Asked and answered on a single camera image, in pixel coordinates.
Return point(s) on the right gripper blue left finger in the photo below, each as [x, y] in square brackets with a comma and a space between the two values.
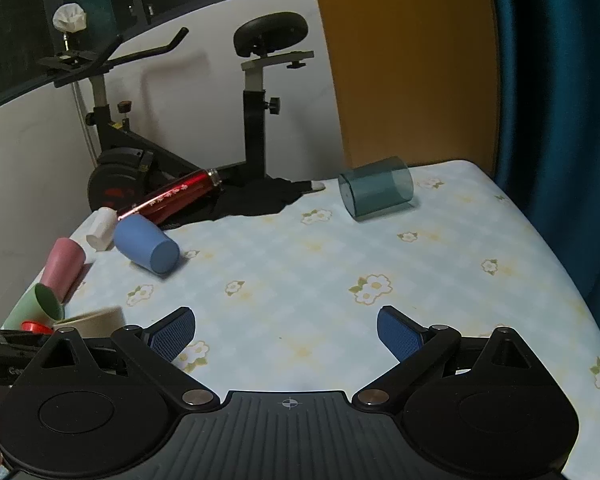
[170, 336]

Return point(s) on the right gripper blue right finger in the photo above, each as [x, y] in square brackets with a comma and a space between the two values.
[400, 335]

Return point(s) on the beige plastic cup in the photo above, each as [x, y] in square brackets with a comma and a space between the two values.
[96, 324]

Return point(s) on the small red plastic cup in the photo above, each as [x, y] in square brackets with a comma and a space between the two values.
[36, 328]

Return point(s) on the green plastic cup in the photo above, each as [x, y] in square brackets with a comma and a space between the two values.
[39, 304]

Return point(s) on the blue plastic cup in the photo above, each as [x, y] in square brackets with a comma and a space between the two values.
[143, 243]

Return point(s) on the pink plastic cup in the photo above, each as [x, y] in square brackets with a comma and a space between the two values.
[63, 266]

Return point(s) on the small white plastic cup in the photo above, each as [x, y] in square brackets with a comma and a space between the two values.
[101, 231]

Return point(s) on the transparent teal plastic cup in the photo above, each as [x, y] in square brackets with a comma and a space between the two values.
[377, 186]

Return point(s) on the floral light blue tablecloth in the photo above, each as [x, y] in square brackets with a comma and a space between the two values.
[289, 301]

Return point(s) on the red metal thermos bottle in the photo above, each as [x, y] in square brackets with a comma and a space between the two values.
[173, 197]

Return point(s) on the black cloth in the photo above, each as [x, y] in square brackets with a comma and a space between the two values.
[248, 199]

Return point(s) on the black exercise bike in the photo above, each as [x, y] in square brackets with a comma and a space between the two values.
[135, 159]

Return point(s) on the wooden door panel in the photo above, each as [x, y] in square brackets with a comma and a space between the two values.
[414, 78]

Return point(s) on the white crumpled cloth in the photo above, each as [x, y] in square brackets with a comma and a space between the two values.
[70, 18]

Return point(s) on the teal blue curtain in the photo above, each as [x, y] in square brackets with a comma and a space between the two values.
[549, 147]

